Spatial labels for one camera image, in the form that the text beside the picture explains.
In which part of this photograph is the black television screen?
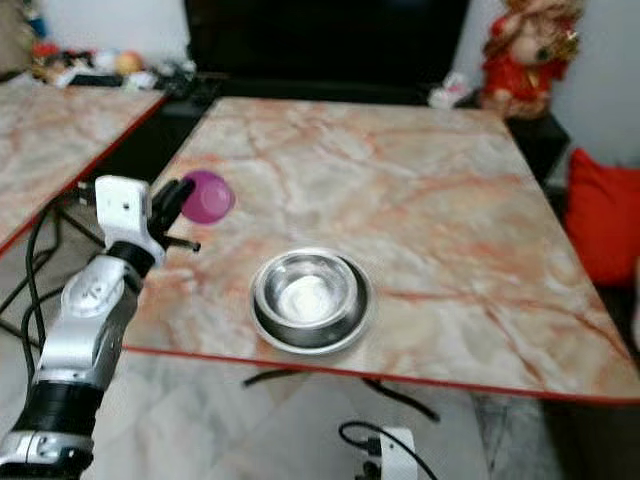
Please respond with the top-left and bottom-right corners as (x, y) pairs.
(184, 0), (472, 89)

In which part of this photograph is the beige cushion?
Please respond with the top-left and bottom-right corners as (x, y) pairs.
(0, 0), (38, 77)

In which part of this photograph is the red dressed plush doll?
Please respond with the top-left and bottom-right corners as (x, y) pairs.
(477, 0), (585, 122)

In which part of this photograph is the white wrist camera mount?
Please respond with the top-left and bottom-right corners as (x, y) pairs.
(94, 175), (155, 247)
(376, 427), (420, 480)

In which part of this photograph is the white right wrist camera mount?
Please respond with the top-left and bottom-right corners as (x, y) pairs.
(376, 427), (420, 480)

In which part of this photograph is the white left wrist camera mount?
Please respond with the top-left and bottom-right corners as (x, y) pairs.
(94, 175), (155, 247)

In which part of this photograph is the small white figurine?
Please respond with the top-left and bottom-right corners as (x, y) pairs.
(428, 71), (473, 110)

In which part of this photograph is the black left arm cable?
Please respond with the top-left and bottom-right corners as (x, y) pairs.
(18, 178), (101, 386)

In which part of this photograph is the red cushion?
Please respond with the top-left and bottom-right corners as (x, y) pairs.
(562, 147), (640, 290)

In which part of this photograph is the orange toy ball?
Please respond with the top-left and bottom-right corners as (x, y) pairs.
(114, 50), (144, 77)

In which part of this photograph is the stainless steel bowl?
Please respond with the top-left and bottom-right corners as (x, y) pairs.
(249, 246), (374, 357)

